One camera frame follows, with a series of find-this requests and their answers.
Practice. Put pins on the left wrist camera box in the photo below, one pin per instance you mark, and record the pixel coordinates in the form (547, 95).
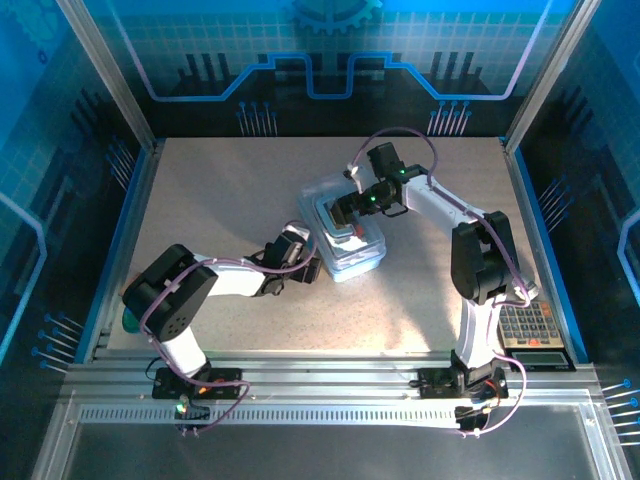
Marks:
(297, 232)

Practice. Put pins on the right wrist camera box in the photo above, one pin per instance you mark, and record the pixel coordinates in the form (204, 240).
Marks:
(359, 175)

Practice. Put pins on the aluminium frame post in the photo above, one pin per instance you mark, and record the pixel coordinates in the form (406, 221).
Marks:
(111, 75)
(546, 75)

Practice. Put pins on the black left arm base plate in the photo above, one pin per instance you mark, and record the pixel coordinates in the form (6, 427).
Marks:
(227, 387)

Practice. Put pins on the slotted aluminium strip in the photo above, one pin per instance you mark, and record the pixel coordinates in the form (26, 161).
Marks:
(325, 415)

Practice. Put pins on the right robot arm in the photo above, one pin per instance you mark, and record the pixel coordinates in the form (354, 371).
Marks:
(480, 260)

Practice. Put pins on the blue green round object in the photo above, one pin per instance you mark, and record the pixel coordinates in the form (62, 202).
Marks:
(129, 321)

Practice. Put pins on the aluminium front rail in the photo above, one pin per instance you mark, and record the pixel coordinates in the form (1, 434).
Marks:
(325, 375)

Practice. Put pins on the clear plastic tool box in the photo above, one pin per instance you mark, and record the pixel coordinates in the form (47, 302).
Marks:
(355, 255)

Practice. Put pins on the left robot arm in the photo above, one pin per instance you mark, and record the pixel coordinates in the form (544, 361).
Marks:
(190, 295)

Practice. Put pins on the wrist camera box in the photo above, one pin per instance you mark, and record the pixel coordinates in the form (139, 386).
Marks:
(297, 232)
(359, 175)

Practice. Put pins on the aluminium side rail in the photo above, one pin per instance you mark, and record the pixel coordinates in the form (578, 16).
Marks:
(522, 200)
(136, 210)

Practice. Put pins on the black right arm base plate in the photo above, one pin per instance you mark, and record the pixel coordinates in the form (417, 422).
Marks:
(432, 385)

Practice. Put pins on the black calculator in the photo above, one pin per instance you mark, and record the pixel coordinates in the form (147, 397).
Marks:
(532, 325)

